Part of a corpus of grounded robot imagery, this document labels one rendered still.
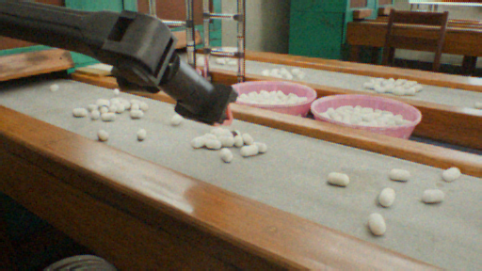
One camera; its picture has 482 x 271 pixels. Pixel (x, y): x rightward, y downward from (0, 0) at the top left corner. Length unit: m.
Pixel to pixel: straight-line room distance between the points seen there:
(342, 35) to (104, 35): 3.12
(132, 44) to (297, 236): 0.32
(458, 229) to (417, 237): 0.07
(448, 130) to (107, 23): 0.87
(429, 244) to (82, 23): 0.55
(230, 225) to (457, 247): 0.30
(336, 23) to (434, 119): 2.52
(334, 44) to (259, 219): 3.12
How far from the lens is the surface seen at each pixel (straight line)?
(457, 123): 1.11
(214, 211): 0.55
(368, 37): 3.50
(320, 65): 1.58
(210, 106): 0.63
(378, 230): 0.56
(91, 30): 0.56
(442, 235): 0.61
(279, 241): 0.49
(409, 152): 0.81
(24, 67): 1.40
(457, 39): 3.34
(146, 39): 0.53
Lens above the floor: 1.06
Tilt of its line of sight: 21 degrees down
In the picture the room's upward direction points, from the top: straight up
